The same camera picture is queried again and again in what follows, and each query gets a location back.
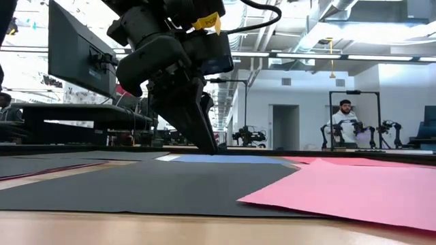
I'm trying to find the black computer monitor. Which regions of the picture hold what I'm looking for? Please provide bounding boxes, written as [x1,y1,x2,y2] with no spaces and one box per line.
[47,0,118,99]

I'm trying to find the grey door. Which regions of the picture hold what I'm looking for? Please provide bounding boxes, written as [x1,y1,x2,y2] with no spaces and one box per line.
[272,103,300,151]

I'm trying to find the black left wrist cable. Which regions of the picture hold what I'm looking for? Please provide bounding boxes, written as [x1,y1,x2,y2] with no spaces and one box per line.
[223,0,283,35]

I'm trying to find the black computer tower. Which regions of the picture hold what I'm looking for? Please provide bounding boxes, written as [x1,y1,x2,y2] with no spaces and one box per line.
[115,95,153,120]

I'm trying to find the black background robot arms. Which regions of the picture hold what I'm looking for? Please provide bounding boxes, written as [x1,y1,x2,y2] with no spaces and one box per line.
[232,125,268,148]
[162,128,187,144]

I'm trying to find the yellow hanging ceiling pendant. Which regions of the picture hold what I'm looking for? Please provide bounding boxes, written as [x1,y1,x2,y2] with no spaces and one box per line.
[328,37,337,78]

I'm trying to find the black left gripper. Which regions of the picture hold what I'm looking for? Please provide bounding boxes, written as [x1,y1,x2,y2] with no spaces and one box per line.
[117,33,219,154]

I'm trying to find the light background work table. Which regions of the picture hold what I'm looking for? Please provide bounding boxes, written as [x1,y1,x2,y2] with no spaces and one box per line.
[322,146,435,154]

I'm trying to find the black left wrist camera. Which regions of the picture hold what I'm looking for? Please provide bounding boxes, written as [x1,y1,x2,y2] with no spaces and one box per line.
[185,32,236,76]

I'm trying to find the black background gantry frame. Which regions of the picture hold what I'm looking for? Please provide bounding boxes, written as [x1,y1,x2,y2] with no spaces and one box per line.
[328,90,382,149]
[206,77,249,127]

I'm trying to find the black hanging ceiling device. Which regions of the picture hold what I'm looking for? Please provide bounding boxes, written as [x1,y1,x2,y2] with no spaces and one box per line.
[8,16,19,36]

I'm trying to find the blue paper sheet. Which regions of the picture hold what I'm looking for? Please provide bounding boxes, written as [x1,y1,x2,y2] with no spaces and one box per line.
[170,154,291,165]

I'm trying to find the black table frame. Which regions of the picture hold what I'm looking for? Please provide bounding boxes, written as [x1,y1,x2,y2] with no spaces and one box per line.
[0,142,436,165]

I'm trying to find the standing desk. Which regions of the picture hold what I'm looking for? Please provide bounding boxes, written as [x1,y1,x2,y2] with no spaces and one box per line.
[10,101,154,146]

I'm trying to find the pink paper sheet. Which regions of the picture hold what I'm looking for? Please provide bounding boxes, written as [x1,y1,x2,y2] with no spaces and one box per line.
[237,157,436,232]

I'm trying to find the yellow cable label tag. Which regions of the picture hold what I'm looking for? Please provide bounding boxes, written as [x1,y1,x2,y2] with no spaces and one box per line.
[191,12,222,36]

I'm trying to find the blue chair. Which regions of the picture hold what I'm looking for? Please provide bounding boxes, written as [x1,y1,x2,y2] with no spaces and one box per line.
[408,104,436,150]

